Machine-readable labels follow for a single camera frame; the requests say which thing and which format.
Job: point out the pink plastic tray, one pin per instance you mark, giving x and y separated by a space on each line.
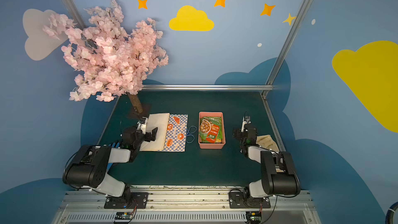
207 145

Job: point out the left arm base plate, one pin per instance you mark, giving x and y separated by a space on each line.
128 201

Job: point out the cream checkered paper bag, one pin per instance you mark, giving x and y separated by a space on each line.
171 135

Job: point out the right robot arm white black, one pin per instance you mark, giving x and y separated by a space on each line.
278 173

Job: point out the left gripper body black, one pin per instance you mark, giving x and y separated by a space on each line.
148 134

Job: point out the green soup packet red label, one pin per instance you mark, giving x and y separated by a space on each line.
210 130

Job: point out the pink cherry blossom tree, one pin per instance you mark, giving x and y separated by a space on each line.
111 61

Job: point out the beige glove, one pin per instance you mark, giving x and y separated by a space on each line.
266 141

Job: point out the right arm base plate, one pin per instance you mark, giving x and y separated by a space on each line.
239 199

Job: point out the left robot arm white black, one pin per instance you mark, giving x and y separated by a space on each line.
89 166

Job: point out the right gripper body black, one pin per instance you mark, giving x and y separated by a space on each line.
245 131

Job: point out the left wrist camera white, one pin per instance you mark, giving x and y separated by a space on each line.
142 124

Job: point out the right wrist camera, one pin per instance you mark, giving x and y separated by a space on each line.
246 120

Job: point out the aluminium rail base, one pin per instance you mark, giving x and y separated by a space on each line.
185 205

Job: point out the blue glove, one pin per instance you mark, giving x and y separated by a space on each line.
115 145

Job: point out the horizontal aluminium frame bar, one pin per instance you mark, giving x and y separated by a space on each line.
208 87

